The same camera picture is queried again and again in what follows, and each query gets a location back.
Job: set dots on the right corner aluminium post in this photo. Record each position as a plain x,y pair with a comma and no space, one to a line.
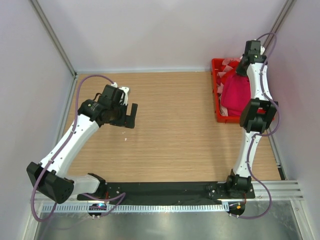
280,19

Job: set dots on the pink t shirt in bin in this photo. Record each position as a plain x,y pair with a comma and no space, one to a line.
227,88

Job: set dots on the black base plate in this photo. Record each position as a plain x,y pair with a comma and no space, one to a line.
155,190

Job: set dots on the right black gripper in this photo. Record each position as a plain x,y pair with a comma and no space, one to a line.
239,71

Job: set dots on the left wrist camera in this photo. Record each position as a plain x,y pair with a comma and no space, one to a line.
121,93

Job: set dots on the left corner aluminium post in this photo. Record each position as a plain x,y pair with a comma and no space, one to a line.
52,35

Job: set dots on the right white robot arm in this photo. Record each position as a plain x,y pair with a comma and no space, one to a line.
255,119

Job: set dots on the crimson t shirt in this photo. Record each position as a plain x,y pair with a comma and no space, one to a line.
244,91

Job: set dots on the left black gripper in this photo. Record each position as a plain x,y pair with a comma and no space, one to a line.
127,120

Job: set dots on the aluminium frame rail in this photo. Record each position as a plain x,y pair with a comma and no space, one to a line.
276,189

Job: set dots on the slotted cable duct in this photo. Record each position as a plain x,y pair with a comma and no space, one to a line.
90,207

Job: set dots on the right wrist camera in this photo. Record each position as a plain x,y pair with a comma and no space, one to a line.
262,50

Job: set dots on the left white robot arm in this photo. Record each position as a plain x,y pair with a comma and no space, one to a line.
50,178

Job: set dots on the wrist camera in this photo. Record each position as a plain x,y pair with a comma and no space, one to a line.
121,93
262,50

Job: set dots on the red plastic bin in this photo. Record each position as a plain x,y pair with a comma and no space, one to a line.
216,63

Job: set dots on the corner aluminium post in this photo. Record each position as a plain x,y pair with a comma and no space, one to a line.
52,35
280,19

